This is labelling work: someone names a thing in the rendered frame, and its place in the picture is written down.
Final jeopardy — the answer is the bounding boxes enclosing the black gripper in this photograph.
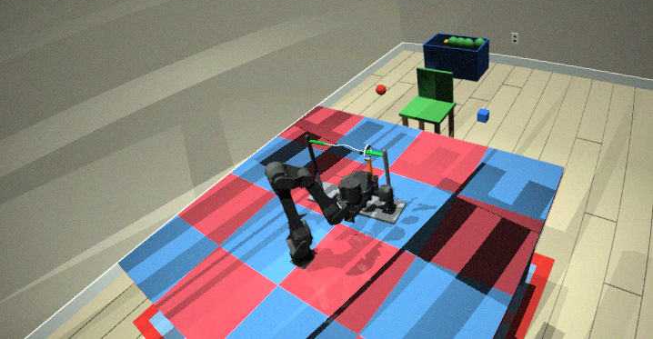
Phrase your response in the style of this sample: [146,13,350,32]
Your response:
[341,175,393,208]

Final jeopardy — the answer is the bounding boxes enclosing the orange handle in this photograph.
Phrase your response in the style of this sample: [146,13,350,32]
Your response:
[364,145,374,181]

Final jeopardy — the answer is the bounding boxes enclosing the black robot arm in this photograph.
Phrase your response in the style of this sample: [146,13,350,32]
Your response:
[265,162,374,269]

